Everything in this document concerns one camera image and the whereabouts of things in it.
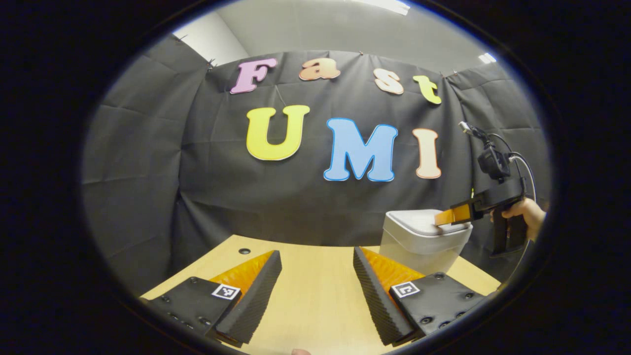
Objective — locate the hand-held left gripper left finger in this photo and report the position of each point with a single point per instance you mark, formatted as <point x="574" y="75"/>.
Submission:
<point x="254" y="303"/>

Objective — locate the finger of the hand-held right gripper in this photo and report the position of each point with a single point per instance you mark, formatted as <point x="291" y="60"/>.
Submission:
<point x="458" y="213"/>

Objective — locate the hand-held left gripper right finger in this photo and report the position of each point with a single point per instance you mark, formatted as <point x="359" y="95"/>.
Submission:
<point x="377" y="301"/>

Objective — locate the white desktop garbage bin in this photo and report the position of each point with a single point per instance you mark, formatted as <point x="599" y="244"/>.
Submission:
<point x="419" y="251"/>

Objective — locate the wooden desktop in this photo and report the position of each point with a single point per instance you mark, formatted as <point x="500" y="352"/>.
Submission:
<point x="315" y="305"/>

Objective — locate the small ceiling light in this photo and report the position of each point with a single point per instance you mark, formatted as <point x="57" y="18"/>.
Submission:
<point x="487" y="58"/>

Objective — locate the black backdrop cloth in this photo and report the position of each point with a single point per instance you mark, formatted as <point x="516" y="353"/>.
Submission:
<point x="148" y="172"/>

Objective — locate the large ceiling light panel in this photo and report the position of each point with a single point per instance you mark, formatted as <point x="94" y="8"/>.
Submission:
<point x="384" y="5"/>

